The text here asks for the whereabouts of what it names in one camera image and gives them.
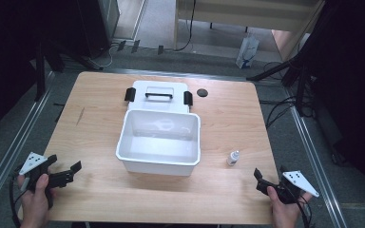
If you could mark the dark cabinet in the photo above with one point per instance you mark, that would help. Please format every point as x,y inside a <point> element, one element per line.
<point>98,25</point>

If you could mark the small white dropper bottle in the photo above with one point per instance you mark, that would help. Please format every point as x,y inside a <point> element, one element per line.
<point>233,159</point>

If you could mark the aluminium rail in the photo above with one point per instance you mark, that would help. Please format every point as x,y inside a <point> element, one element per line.
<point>12,152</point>
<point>316,158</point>

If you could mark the white paper bag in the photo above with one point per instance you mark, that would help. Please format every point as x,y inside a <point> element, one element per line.
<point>247,52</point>

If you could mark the light wooden bench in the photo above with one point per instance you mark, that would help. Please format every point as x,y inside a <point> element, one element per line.
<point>244,14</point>

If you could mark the person's right hand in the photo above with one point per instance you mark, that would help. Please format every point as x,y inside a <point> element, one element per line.
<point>283,213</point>

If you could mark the person's left hand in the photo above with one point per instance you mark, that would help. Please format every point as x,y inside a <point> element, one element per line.
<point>34,205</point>

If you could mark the black tripod stand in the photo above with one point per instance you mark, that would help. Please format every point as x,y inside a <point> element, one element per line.
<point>285,68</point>

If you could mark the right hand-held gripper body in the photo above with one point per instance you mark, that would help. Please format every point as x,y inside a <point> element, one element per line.
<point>297,180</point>

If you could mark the black metal stand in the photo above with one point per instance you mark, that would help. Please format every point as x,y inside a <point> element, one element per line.
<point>40,72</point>

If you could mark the white plastic storage box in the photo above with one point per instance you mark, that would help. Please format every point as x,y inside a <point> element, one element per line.
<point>158,148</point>

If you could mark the black round table grommet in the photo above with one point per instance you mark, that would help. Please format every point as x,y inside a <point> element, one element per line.
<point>202,92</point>

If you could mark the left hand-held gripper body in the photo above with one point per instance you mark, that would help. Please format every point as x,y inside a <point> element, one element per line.
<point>58,178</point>

